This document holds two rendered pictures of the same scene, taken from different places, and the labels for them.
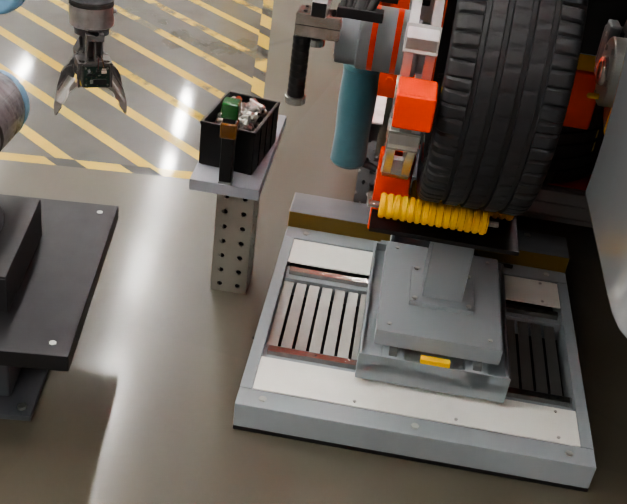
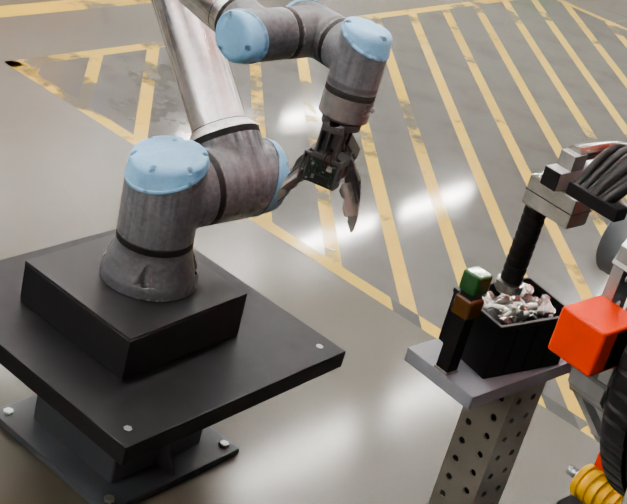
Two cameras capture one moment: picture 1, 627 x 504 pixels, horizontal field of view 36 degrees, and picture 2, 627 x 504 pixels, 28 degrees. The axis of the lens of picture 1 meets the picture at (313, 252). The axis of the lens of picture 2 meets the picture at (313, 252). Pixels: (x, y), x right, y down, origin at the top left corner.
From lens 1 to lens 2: 83 cm
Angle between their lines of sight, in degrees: 34
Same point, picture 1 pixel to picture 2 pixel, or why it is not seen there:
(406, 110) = (567, 333)
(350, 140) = not seen: hidden behind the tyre
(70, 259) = (236, 370)
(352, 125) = not seen: hidden behind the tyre
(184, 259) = (428, 468)
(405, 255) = not seen: outside the picture
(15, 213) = (208, 293)
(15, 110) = (259, 186)
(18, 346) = (94, 412)
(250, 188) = (465, 390)
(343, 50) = (605, 255)
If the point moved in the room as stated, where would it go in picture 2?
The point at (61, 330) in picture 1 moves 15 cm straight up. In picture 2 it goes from (149, 423) to (164, 352)
